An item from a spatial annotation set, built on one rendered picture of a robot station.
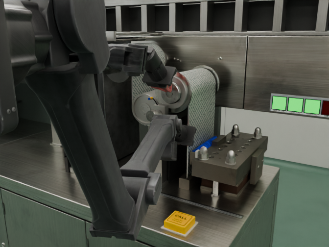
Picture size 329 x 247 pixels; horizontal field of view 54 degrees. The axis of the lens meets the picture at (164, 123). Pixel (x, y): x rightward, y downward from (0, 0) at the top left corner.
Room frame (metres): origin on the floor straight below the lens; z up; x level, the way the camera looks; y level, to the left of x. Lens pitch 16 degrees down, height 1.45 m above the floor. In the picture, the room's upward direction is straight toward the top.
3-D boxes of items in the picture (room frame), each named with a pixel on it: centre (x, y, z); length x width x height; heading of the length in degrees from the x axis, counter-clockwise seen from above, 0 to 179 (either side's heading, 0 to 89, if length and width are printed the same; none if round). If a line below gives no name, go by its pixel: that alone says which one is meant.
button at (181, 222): (0.85, -0.04, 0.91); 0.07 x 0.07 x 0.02; 59
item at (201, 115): (1.21, -0.14, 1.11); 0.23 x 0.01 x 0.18; 149
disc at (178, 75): (1.14, -0.03, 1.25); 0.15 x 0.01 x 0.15; 59
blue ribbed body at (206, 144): (1.20, -0.16, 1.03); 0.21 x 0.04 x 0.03; 149
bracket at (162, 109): (1.12, 0.02, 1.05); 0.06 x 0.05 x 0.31; 149
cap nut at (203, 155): (1.06, -0.14, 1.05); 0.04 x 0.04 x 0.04
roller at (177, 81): (1.24, -0.09, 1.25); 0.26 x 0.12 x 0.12; 149
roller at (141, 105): (1.30, 0.01, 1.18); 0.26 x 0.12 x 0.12; 149
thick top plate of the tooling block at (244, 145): (1.18, -0.27, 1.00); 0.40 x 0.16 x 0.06; 149
